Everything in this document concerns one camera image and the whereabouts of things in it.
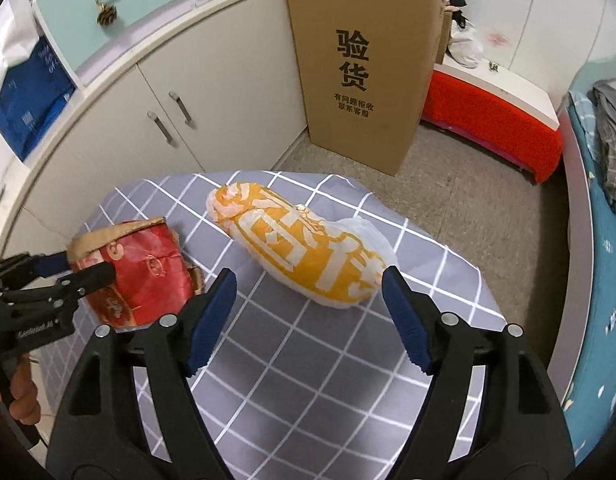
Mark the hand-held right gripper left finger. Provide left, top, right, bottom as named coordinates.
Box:
left=48, top=269, right=238, bottom=480

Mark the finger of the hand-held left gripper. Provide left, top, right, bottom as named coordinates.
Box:
left=0, top=253, right=72, bottom=292
left=3, top=264, right=117, bottom=312

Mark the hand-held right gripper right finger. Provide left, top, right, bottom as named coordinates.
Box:
left=380, top=266, right=576, bottom=480

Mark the red paper bag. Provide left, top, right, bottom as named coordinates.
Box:
left=68, top=216, right=207, bottom=334

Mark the orange plastic bag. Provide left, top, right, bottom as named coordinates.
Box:
left=205, top=182, right=400, bottom=309

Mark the person's left hand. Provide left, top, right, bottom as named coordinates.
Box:
left=0, top=352, right=42, bottom=427

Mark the grey checked tablecloth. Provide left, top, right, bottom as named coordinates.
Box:
left=35, top=170, right=507, bottom=480

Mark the cream cabinet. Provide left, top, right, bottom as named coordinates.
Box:
left=0, top=0, right=314, bottom=261

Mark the blue bag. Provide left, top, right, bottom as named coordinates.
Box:
left=0, top=40, right=77, bottom=162

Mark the bed with teal sheet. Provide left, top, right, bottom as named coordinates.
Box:
left=547, top=55, right=616, bottom=463

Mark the red covered bench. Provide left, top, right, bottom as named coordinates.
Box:
left=420, top=62, right=564, bottom=187

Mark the white plastic bag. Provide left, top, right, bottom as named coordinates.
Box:
left=0, top=0, right=45, bottom=102

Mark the mint green drawer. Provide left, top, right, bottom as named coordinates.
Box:
left=35, top=0, right=185, bottom=73

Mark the grey plaid cloth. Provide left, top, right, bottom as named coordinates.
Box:
left=589, top=82, right=616, bottom=217

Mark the tall cardboard box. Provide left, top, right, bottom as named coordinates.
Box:
left=282, top=0, right=450, bottom=177

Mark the black and white clothes pile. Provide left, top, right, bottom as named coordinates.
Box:
left=444, top=0, right=485, bottom=69

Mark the metal cabinet handle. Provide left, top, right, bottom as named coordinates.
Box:
left=147, top=110, right=178, bottom=147
left=168, top=91, right=193, bottom=126

